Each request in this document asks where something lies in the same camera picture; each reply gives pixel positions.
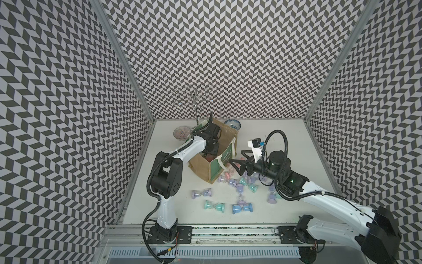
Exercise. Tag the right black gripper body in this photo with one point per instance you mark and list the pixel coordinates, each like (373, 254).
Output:
(262, 166)

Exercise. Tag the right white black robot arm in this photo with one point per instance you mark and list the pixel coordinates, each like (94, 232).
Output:
(374, 232)

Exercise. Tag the teal hourglass front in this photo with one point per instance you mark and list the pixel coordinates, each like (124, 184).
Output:
(220, 207)

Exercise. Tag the teal hourglass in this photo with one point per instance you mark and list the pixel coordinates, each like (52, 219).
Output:
(243, 182)
(220, 207)

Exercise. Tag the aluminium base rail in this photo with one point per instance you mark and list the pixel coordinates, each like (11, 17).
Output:
(205, 235)

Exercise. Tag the teal hourglass centre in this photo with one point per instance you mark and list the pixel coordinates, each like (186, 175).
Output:
(243, 182)

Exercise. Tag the blue hourglass front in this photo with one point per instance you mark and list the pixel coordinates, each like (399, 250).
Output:
(236, 208)

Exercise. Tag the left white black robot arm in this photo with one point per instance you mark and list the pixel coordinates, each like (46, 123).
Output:
(165, 178)

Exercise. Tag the purple hourglass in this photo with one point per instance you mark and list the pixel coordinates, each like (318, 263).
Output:
(225, 179)
(272, 197)
(198, 193)

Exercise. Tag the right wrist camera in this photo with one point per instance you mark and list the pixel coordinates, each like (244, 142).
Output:
(256, 145)

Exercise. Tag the pink hourglass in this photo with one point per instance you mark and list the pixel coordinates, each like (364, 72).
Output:
(210, 156)

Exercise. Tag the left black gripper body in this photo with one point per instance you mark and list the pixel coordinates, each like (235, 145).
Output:
(214, 150)

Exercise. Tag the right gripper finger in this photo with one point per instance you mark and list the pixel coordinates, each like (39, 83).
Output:
(248, 155)
(243, 166)

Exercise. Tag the purple hourglass beside bag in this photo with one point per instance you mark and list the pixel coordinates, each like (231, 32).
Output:
(225, 179)

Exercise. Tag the pink glass bowl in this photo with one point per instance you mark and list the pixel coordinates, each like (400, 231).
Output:
(182, 133)

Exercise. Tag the blue white ceramic bowl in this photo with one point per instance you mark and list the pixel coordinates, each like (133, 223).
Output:
(233, 123)

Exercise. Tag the brown green canvas bag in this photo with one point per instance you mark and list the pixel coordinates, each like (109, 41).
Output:
(209, 166)

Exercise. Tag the silver wire tree stand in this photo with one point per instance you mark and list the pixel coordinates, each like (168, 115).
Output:
(193, 96)

